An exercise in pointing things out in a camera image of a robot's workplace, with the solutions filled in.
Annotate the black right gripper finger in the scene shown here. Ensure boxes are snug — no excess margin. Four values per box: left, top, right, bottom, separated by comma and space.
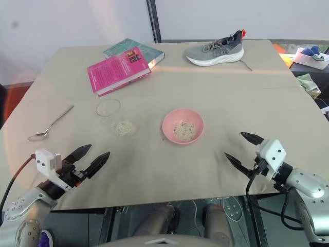
240, 132, 265, 147
224, 152, 252, 178

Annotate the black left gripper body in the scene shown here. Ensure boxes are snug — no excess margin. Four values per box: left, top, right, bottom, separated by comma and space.
57, 161, 88, 188

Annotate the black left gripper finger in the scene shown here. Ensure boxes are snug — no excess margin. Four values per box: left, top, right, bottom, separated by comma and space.
83, 151, 111, 179
63, 144, 93, 163

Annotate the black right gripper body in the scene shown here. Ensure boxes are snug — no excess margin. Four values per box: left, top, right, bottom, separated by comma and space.
247, 155, 269, 179

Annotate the clear plastic cup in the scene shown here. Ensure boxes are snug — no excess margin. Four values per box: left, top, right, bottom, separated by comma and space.
95, 98, 136, 137

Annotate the pink bowl with rice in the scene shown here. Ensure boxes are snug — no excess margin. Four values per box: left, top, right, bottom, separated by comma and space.
161, 108, 205, 144

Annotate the silver metal spoon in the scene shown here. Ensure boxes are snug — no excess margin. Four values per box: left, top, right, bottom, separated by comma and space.
27, 104, 75, 142

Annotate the silver right robot leg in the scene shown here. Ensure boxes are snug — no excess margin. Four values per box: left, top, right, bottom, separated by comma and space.
203, 203, 233, 247

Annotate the silver robot leg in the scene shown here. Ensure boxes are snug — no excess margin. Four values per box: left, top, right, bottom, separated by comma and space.
133, 204, 178, 235
203, 203, 233, 247

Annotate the beige table cover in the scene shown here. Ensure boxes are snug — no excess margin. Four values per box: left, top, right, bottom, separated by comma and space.
0, 38, 329, 213

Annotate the green cloth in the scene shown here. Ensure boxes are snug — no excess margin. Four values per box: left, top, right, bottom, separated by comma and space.
296, 73, 322, 97

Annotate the silver left robot leg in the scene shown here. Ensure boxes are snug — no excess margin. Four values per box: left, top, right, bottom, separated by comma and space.
133, 204, 178, 235

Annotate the pink book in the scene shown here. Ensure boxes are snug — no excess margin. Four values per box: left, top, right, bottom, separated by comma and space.
86, 46, 152, 97

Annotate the grey sneaker with white sole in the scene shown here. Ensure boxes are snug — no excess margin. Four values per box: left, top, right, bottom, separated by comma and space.
184, 29, 247, 67

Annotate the white tray with blue items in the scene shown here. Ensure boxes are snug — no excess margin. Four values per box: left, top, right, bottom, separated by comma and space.
293, 45, 329, 69

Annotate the grey robot torso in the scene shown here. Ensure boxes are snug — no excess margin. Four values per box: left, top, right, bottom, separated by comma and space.
89, 233, 232, 247

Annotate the teal book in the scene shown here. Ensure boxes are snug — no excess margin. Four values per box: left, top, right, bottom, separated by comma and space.
103, 38, 165, 68

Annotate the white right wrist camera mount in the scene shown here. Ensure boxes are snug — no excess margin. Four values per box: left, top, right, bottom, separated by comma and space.
254, 139, 287, 182

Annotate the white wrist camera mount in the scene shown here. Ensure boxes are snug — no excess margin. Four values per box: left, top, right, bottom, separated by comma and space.
34, 148, 73, 193
254, 139, 287, 182

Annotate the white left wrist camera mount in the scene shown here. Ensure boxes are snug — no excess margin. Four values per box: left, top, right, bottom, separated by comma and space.
34, 148, 73, 193

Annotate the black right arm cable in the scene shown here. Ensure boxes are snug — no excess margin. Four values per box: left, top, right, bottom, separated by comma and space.
245, 158, 305, 231

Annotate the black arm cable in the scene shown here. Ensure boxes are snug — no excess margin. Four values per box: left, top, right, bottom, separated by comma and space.
245, 158, 305, 231
0, 153, 37, 206

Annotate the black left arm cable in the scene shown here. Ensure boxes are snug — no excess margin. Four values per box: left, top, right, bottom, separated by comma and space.
0, 153, 37, 206

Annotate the black vertical post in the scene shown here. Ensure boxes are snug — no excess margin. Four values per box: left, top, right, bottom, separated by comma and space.
145, 0, 162, 44

